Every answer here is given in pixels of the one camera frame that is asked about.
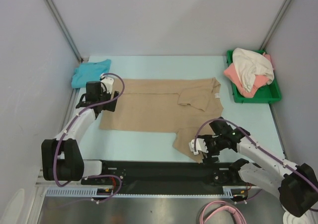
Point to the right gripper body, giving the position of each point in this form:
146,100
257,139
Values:
209,151

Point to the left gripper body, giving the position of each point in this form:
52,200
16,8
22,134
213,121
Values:
104,96

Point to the tan t-shirt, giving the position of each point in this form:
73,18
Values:
166,106

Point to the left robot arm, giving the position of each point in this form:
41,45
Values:
61,157

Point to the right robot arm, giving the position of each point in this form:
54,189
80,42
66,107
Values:
296,186

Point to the folded teal t-shirt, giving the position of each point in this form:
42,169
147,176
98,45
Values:
89,72

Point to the green plastic tray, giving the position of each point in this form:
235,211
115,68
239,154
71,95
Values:
267,94

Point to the pink t-shirt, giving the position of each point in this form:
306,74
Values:
260,81

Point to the white t-shirt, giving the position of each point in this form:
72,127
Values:
249,64

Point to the white round discs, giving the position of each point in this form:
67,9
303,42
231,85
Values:
288,218

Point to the white object bottom left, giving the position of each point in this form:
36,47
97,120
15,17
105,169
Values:
13,209

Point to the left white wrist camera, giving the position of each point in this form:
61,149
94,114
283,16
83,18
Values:
106,83

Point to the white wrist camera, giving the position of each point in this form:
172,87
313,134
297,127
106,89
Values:
106,83
198,145

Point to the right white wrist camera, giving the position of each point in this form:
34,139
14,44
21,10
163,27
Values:
198,145

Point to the white slotted cable duct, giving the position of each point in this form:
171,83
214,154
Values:
103,193

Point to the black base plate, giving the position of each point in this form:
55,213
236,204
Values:
169,176

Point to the left aluminium frame post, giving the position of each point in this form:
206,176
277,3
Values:
63,28

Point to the aluminium frame post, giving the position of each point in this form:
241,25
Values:
275,24
63,28

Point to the right aluminium frame post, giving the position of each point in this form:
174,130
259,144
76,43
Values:
275,24

